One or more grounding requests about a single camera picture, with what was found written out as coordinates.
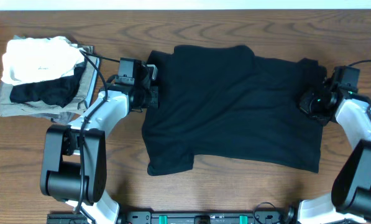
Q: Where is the black t-shirt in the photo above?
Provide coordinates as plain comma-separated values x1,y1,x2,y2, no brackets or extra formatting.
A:
142,45,327,176

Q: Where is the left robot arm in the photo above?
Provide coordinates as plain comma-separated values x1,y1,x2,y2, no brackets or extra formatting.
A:
40,84,158,224

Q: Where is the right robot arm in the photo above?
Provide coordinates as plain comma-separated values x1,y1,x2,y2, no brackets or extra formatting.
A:
296,90,371,223

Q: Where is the black folded garment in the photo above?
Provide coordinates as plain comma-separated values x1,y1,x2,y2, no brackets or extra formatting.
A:
9,61,87,108

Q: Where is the beige folded garment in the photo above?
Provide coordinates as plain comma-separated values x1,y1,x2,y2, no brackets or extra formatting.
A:
0,62,96,117

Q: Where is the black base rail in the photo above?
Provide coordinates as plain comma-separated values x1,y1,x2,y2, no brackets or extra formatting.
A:
45,210,298,224

